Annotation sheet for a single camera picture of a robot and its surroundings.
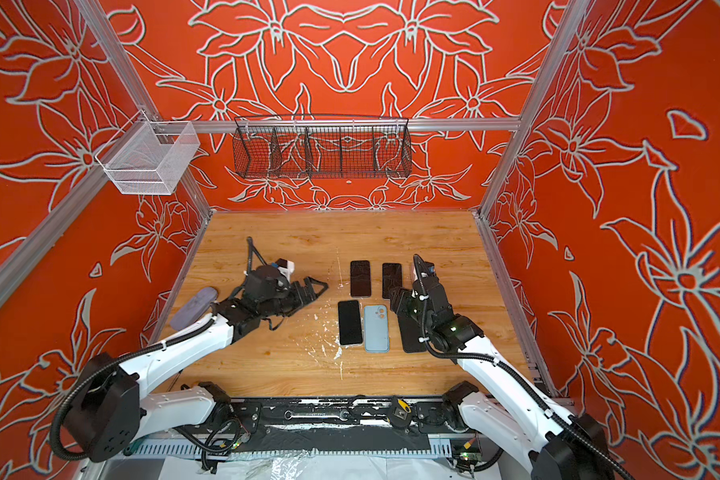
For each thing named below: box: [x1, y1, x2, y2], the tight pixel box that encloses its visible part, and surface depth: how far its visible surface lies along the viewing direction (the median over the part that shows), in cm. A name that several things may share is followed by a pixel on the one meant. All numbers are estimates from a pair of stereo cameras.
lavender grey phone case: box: [170, 287, 218, 331], surface depth 92 cm
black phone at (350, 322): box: [338, 300, 363, 345], surface depth 92 cm
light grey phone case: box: [364, 305, 389, 353], surface depth 90 cm
